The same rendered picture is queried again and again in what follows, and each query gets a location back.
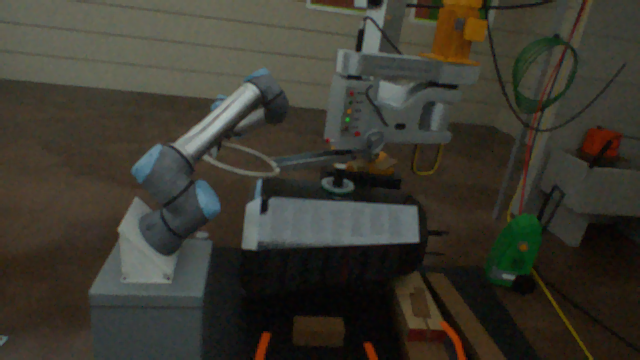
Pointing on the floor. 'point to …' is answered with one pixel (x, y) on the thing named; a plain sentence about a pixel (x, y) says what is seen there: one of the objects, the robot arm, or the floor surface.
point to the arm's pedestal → (154, 310)
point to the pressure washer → (518, 249)
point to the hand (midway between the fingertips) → (212, 154)
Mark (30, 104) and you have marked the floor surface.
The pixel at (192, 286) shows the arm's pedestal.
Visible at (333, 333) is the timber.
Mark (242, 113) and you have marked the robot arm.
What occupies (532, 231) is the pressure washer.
